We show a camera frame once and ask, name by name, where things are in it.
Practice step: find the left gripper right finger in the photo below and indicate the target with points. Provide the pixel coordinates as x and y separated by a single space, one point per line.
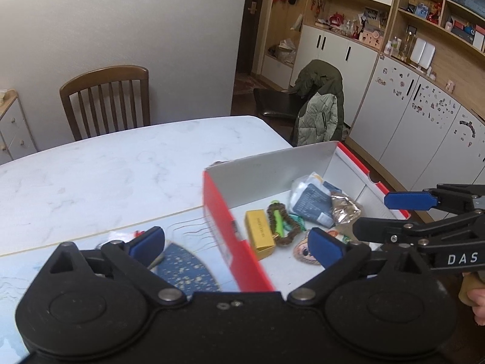
341 262

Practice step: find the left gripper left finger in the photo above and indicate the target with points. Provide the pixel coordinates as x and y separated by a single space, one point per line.
132 260

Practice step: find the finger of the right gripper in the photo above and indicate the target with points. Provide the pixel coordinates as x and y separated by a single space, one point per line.
447 199
463 228

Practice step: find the silver foil snack packet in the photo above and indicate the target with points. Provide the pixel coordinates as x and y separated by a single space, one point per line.
345 212

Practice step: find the red white cardboard box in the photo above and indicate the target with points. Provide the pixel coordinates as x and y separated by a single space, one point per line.
233 188

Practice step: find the right hand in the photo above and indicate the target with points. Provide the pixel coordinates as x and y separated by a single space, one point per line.
472 293

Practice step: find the doll face toy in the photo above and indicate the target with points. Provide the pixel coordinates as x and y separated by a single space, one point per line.
302 253

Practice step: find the teal round toy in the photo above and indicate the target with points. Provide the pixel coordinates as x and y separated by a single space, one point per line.
299 220

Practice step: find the blue white wipes pack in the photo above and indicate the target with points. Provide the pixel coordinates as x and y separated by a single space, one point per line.
311 199

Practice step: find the green marker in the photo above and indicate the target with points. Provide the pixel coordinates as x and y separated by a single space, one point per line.
279 223

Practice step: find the yellow rectangular box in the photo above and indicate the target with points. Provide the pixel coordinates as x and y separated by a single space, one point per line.
259 234

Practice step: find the green jacket on chair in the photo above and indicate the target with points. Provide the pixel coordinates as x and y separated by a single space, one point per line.
321 118

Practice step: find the black chair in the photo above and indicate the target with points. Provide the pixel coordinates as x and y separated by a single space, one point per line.
272 103

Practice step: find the white wooden sideboard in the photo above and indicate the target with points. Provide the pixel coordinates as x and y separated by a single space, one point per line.
16 139

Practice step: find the brown wooden chair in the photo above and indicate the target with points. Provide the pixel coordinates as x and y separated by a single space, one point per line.
107 100

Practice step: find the white wall cabinets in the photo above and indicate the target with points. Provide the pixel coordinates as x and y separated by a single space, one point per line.
413 91

